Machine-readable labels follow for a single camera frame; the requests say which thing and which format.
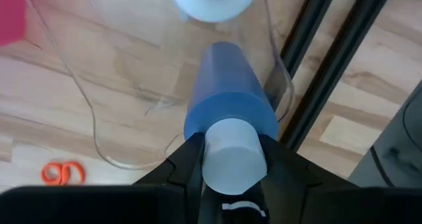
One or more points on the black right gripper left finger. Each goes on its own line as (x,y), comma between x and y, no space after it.
(184,171)

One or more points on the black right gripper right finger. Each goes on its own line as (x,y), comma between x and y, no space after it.
(290,171)

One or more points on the dark blue paint bottle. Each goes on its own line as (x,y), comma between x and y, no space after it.
(227,85)

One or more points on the white paint bottle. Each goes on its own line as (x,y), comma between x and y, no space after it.
(214,3)

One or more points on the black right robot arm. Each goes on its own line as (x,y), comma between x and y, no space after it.
(395,145)

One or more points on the clear plastic container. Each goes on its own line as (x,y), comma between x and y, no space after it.
(132,69)

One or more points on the pink-red translucent plastic tray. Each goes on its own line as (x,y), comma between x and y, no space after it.
(10,13)

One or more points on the black aluminium rig frame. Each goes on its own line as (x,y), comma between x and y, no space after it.
(342,52)

